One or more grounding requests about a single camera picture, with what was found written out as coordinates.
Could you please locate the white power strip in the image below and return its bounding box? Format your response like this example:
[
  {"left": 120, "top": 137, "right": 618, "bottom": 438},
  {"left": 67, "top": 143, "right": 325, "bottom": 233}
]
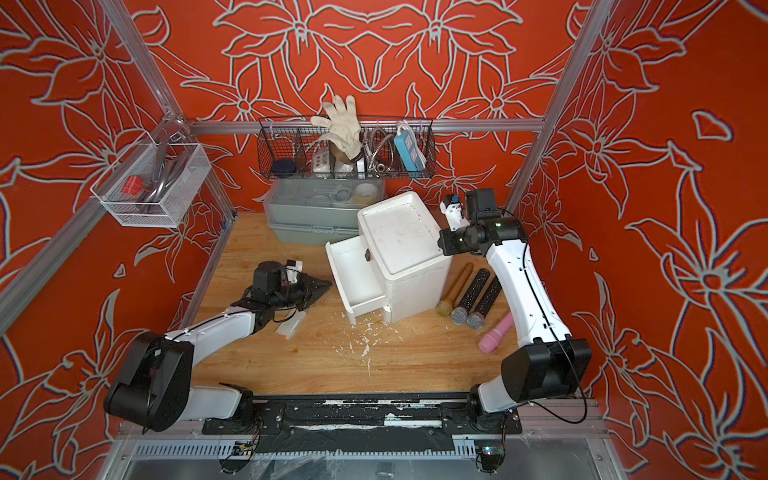
[{"left": 312, "top": 148, "right": 332, "bottom": 174}]

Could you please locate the white drawer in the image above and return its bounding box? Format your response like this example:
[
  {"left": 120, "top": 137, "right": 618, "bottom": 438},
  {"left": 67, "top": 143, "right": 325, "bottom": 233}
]
[{"left": 325, "top": 236, "right": 387, "bottom": 325}]

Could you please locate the pink microphone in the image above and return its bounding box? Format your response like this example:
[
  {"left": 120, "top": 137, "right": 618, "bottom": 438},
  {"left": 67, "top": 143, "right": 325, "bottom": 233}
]
[{"left": 478, "top": 311, "right": 514, "bottom": 354}]

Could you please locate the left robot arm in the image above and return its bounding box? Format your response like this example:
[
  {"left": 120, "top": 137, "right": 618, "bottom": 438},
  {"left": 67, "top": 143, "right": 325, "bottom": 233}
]
[{"left": 103, "top": 260, "right": 333, "bottom": 432}]

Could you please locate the white drawer cabinet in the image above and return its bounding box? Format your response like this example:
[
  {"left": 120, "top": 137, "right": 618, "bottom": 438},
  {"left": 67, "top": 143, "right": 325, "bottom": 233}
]
[{"left": 358, "top": 192, "right": 452, "bottom": 323}]

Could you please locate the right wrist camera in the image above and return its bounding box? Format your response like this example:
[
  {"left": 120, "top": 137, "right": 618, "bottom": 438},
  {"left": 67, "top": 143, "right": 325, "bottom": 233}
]
[{"left": 440, "top": 194, "right": 469, "bottom": 231}]

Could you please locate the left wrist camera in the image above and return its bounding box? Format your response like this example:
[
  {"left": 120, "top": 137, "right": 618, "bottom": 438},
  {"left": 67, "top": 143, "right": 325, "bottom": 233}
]
[{"left": 284, "top": 259, "right": 303, "bottom": 284}]

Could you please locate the white work glove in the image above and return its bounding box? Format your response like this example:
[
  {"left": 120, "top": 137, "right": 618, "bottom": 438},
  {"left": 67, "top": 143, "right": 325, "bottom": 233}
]
[{"left": 310, "top": 95, "right": 362, "bottom": 160}]

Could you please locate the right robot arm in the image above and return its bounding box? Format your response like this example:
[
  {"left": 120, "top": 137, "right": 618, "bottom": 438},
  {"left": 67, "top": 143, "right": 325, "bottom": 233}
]
[{"left": 437, "top": 189, "right": 592, "bottom": 415}]

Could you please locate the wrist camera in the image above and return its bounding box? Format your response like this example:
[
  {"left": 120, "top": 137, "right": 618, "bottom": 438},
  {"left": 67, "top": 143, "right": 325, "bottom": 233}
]
[
  {"left": 440, "top": 194, "right": 469, "bottom": 231},
  {"left": 284, "top": 259, "right": 303, "bottom": 284}
]

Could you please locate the white wire wall basket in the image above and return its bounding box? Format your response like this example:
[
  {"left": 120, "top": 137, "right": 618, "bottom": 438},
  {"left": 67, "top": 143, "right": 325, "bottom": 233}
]
[{"left": 90, "top": 134, "right": 211, "bottom": 228}]

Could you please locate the black sparkly microphone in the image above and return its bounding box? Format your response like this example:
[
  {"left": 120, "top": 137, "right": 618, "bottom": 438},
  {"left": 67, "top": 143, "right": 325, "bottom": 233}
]
[
  {"left": 466, "top": 277, "right": 502, "bottom": 330},
  {"left": 450, "top": 268, "right": 491, "bottom": 325}
]

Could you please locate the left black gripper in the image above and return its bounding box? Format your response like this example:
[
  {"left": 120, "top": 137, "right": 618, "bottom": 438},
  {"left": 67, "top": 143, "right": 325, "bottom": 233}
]
[{"left": 270, "top": 274, "right": 332, "bottom": 312}]

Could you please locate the dark blue round lid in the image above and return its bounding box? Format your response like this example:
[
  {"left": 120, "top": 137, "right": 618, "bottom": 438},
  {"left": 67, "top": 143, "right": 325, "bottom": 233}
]
[{"left": 270, "top": 158, "right": 298, "bottom": 178}]

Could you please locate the grey plastic bin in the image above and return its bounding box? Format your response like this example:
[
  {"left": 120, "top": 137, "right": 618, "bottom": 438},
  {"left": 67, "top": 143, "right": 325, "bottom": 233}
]
[{"left": 264, "top": 178, "right": 386, "bottom": 245}]

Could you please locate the black wire wall basket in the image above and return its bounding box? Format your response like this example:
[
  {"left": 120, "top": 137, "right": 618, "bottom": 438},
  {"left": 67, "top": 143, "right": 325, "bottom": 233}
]
[{"left": 257, "top": 116, "right": 437, "bottom": 180}]

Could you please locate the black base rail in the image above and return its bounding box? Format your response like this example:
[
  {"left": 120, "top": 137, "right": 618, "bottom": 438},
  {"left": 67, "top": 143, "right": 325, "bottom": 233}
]
[{"left": 202, "top": 391, "right": 522, "bottom": 455}]

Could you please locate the small white orange packet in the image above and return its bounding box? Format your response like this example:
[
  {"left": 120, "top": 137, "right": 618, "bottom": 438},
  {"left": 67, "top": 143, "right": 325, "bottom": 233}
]
[{"left": 276, "top": 311, "right": 307, "bottom": 340}]

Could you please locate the gold microphone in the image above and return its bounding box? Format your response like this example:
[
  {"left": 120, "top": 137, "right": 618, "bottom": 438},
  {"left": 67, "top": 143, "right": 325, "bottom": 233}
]
[{"left": 435, "top": 263, "right": 474, "bottom": 318}]

